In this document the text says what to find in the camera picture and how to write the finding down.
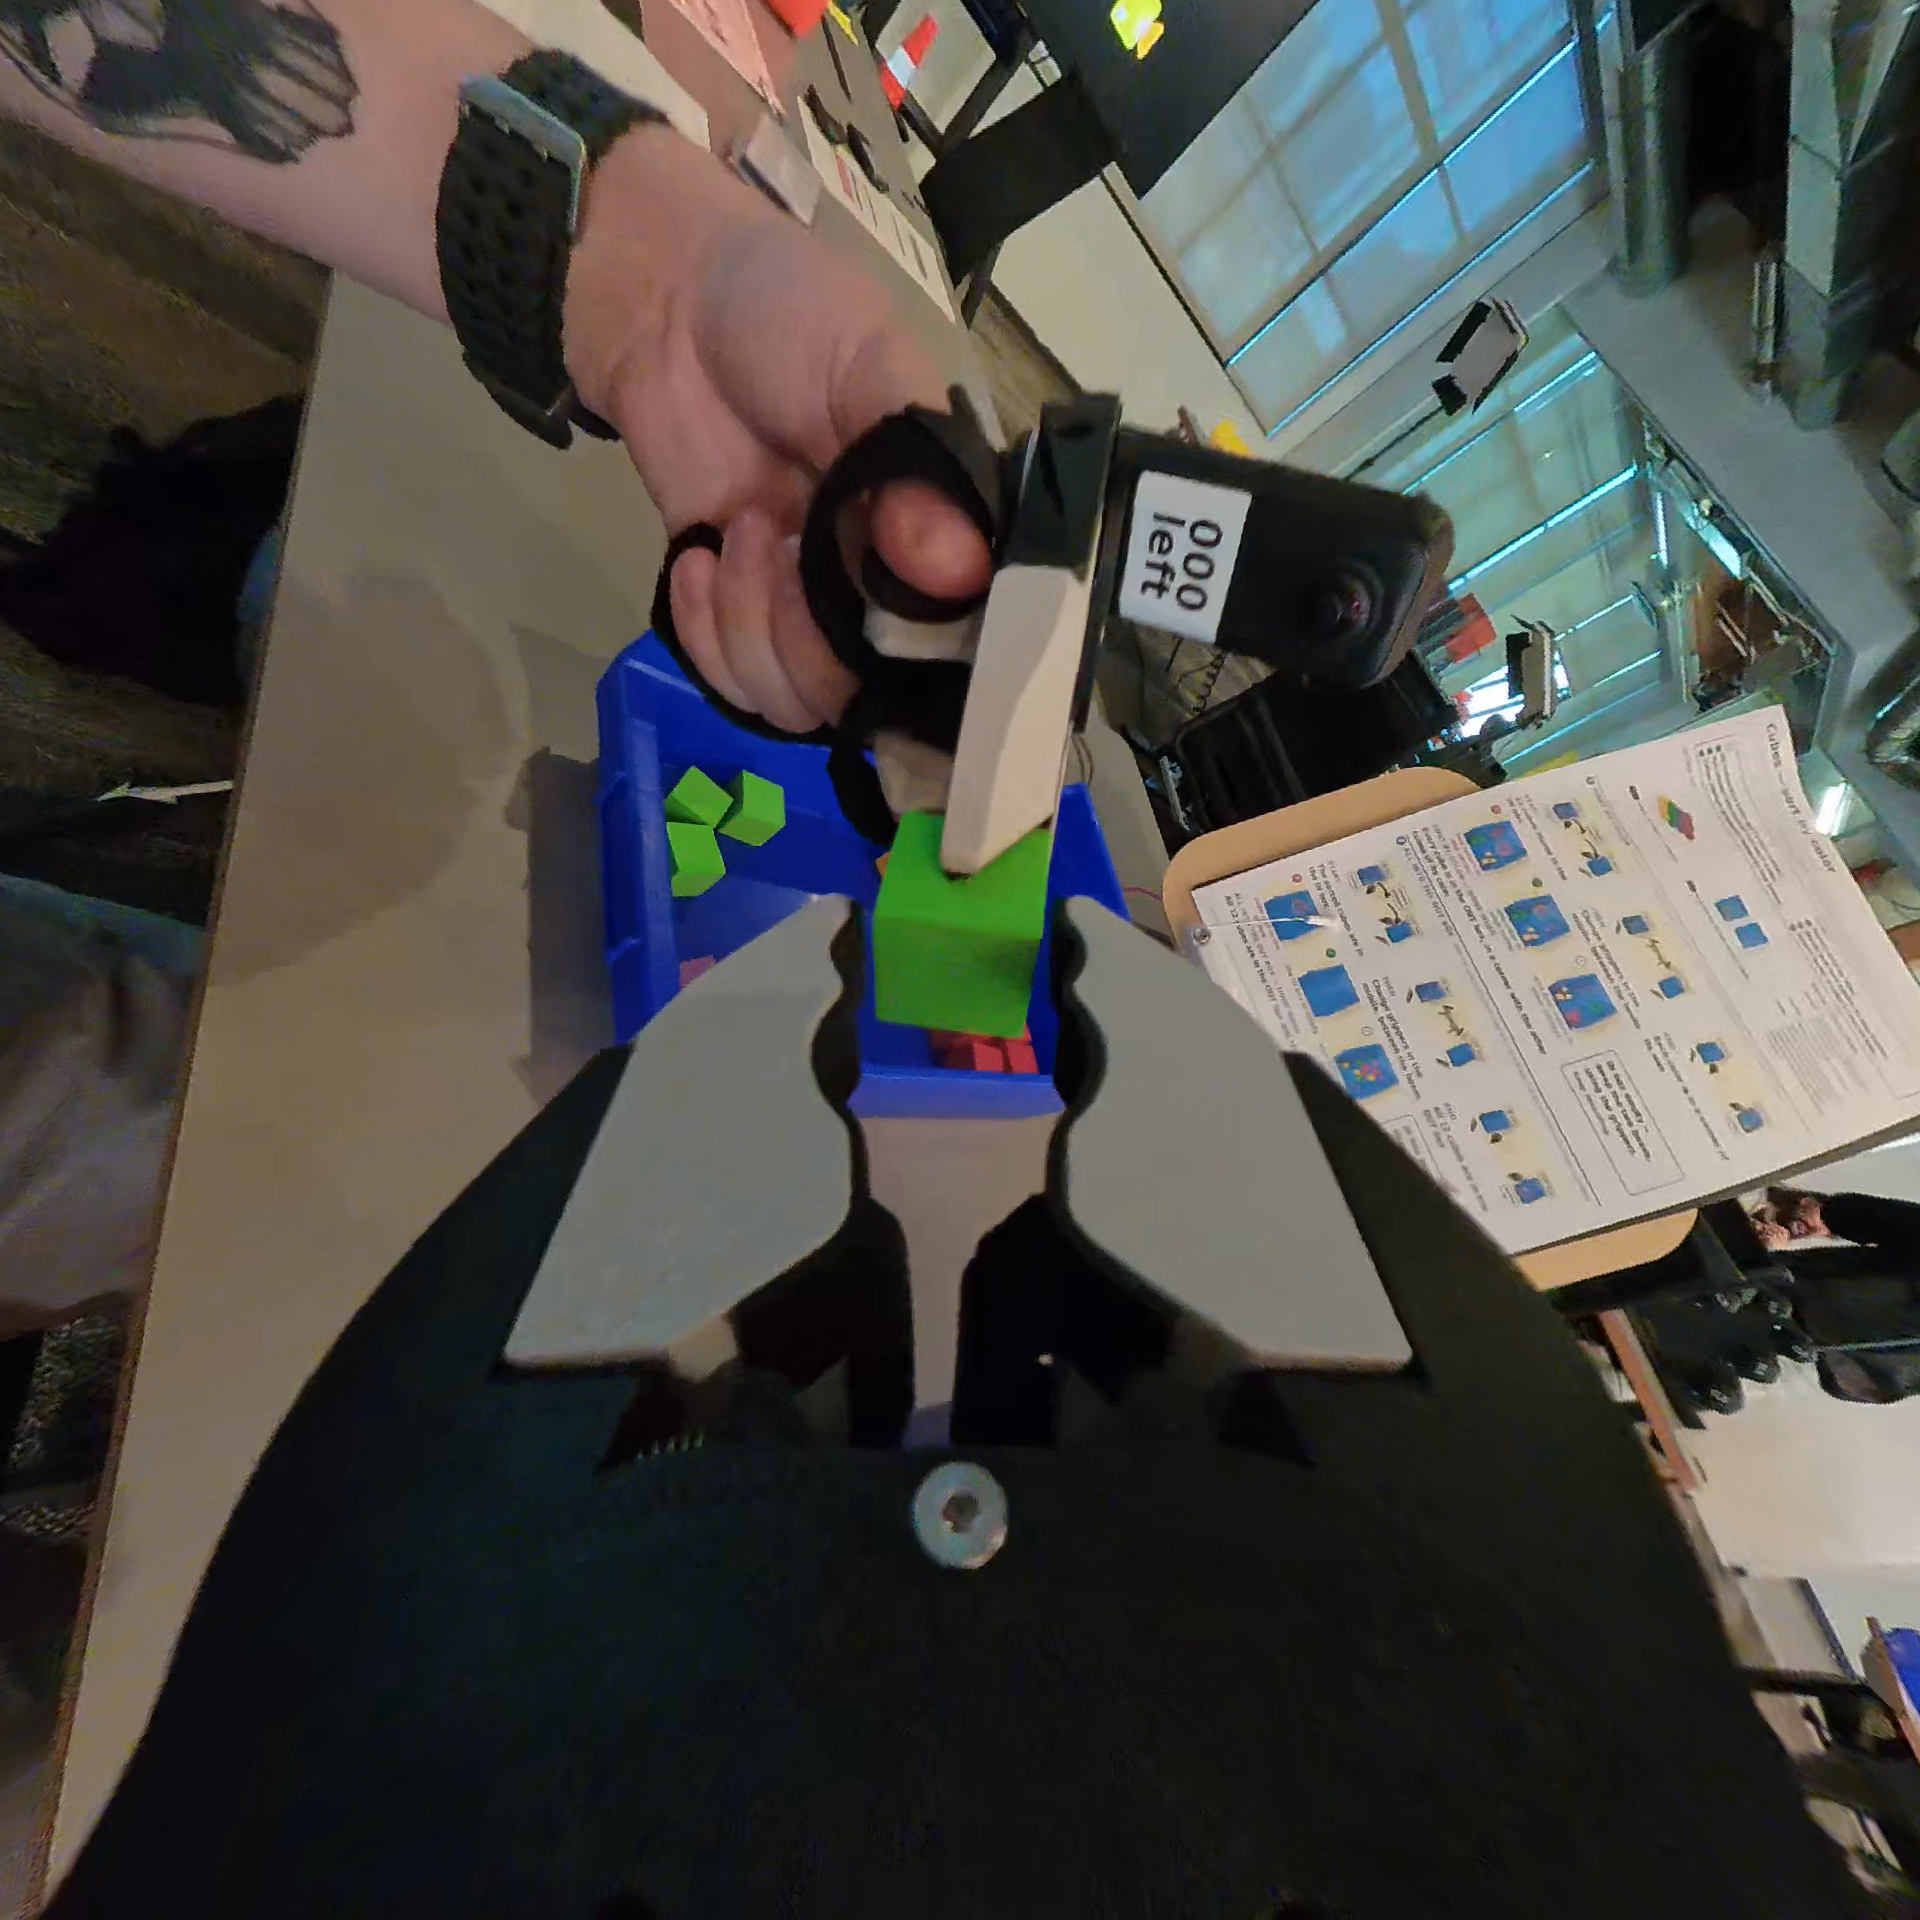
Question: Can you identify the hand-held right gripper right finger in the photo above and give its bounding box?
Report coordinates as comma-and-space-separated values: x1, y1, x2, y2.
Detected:
1046, 892, 1420, 1373

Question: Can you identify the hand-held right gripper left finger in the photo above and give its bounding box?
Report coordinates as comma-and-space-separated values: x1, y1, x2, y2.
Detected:
500, 892, 864, 1373

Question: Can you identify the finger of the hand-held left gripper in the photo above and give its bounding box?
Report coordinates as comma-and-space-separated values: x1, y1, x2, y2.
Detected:
937, 561, 1116, 876

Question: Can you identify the blue plastic bin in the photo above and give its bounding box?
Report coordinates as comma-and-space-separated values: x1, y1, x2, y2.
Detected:
595, 629, 1135, 1123

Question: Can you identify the person's left forearm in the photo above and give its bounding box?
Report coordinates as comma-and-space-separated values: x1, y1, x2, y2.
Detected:
0, 0, 521, 324

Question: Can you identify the person's left hand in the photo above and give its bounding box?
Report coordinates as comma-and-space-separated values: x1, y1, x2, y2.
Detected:
563, 125, 1001, 737

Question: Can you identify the hanging light fixture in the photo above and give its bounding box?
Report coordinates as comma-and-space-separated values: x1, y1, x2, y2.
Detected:
1429, 295, 1532, 417

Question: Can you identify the printed instruction sheet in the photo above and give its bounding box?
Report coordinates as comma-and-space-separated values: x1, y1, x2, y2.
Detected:
1189, 704, 1920, 1259

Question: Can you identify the black display screen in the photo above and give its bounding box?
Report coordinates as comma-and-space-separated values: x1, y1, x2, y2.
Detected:
1020, 0, 1331, 198

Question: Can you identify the black wristwatch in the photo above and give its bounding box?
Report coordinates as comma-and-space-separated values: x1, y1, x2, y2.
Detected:
434, 48, 673, 452

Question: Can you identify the black bag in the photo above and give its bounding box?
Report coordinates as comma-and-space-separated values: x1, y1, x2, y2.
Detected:
0, 391, 307, 708

